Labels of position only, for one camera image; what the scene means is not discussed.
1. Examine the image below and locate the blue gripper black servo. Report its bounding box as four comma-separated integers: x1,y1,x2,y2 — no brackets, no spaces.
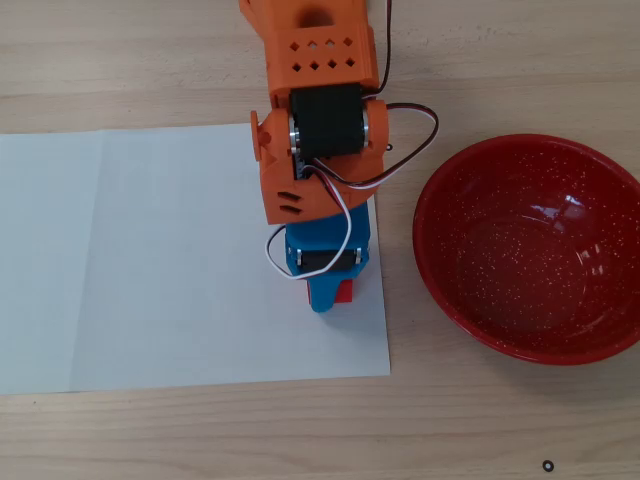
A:
284,196,372,315

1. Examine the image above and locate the red speckled bowl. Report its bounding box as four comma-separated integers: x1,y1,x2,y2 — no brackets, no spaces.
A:
412,133,640,366

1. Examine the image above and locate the white paper sheet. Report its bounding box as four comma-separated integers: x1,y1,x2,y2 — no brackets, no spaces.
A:
0,122,392,397

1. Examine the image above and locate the white servo cable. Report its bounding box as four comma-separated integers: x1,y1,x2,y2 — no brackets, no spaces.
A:
265,167,354,280

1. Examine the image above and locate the black red white cable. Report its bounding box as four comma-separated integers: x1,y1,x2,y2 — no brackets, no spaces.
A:
299,101,440,191

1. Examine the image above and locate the thin black cable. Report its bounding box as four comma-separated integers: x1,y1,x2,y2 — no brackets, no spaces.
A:
374,0,394,97

